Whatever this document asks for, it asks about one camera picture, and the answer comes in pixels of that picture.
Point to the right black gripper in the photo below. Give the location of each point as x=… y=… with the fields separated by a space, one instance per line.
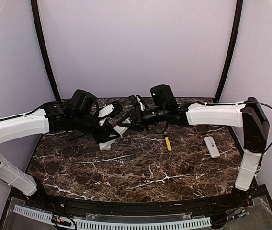
x=137 y=121

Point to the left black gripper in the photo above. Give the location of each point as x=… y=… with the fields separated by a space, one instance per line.
x=102 y=136

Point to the yellow handled screwdriver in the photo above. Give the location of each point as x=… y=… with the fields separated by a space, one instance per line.
x=167 y=141

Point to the black frame post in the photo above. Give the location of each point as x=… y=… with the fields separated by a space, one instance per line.
x=230 y=50
x=43 y=49

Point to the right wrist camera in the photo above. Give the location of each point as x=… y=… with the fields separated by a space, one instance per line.
x=137 y=100

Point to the slim white remote control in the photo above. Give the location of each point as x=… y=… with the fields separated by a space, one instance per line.
x=117 y=133

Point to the white remote at right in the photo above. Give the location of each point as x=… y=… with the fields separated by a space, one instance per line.
x=211 y=146

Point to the white slotted cable duct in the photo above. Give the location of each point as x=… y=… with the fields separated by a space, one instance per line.
x=82 y=224

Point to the right black frame post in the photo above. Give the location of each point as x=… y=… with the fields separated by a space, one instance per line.
x=230 y=50

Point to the black front rail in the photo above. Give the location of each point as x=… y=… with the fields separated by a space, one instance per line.
x=215 y=205

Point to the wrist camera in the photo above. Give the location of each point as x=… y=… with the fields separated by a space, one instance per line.
x=137 y=100
x=111 y=110

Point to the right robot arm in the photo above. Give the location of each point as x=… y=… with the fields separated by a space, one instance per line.
x=247 y=115

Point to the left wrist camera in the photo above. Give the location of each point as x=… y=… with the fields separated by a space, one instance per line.
x=111 y=110

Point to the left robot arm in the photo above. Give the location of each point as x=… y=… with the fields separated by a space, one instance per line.
x=80 y=113

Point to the left black frame post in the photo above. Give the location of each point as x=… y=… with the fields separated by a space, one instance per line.
x=43 y=49

